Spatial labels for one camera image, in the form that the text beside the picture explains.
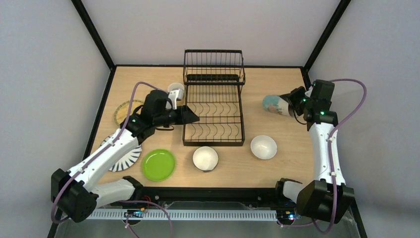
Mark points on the yellow ceramic mug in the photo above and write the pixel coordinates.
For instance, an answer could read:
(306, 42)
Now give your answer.
(177, 86)

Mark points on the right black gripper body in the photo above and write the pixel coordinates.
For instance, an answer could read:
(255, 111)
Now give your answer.
(293, 104)

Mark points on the woven bamboo plate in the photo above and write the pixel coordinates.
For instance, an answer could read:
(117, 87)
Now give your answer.
(121, 111)

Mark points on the blue striped white plate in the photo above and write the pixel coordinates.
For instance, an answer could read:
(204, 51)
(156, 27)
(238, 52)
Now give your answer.
(128, 160)

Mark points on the black wire dish rack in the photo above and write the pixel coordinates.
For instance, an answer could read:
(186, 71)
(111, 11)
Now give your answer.
(213, 80)

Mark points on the green plastic plate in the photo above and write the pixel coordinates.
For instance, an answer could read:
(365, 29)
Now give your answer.
(158, 165)

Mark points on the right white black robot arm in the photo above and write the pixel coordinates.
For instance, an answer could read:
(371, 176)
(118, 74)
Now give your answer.
(327, 197)

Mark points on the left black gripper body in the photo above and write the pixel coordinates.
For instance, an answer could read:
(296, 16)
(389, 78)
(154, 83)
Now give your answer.
(179, 115)

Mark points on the white slotted cable duct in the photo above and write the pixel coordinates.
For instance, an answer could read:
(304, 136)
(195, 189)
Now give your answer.
(185, 215)

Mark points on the black rimmed white bowl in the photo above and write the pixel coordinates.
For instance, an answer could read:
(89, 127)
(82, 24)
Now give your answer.
(205, 158)

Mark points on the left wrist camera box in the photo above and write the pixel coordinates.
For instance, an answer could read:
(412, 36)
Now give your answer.
(174, 96)

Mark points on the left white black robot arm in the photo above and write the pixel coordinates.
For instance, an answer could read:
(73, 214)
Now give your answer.
(75, 191)

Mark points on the plain white bowl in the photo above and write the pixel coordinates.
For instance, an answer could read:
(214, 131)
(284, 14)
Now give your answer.
(263, 147)

